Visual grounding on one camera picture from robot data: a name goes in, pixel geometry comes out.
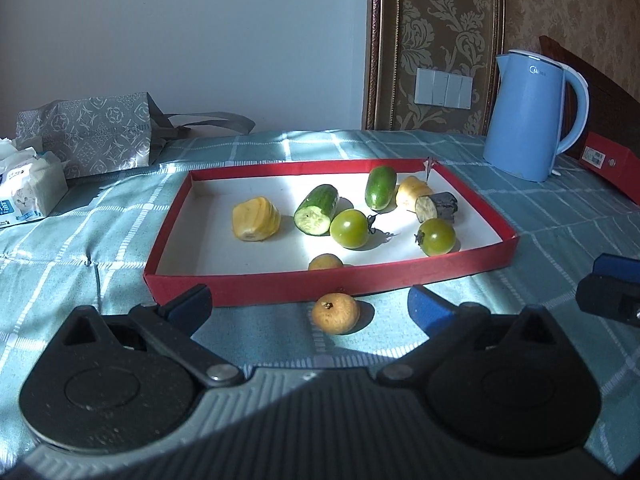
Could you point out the tissue pack with cat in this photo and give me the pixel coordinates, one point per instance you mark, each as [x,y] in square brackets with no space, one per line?
[32,184]

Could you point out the red box at right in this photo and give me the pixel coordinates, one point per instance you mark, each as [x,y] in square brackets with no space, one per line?
[612,162]

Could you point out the large yellow starfruit chunk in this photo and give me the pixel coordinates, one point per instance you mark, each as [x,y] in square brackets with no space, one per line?
[255,220]

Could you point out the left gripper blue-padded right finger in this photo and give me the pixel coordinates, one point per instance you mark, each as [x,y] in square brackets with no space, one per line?
[446,326]

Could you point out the green tomato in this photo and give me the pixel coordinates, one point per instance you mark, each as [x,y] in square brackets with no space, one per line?
[436,237]
[351,228]

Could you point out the dark eggplant piece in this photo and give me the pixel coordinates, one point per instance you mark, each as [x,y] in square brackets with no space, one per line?
[443,205]

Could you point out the dark wooden chair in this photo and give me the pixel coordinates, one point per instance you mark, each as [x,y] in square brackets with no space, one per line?
[613,112]

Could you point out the white wall switch panel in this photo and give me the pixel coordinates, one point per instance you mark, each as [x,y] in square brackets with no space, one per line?
[437,88]

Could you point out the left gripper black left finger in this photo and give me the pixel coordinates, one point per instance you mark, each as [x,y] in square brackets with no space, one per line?
[167,330]

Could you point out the blue electric kettle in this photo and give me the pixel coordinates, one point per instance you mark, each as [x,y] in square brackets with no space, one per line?
[524,135]

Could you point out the small brown longan fruit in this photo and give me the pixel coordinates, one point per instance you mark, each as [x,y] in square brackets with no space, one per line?
[336,313]

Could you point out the grey patterned gift bag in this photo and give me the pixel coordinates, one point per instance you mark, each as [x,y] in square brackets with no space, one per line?
[94,136]

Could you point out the red shallow cardboard box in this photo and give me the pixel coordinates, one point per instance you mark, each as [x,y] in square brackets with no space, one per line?
[295,231]

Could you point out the cut cucumber piece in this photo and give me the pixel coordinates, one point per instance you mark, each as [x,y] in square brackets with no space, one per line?
[314,214]

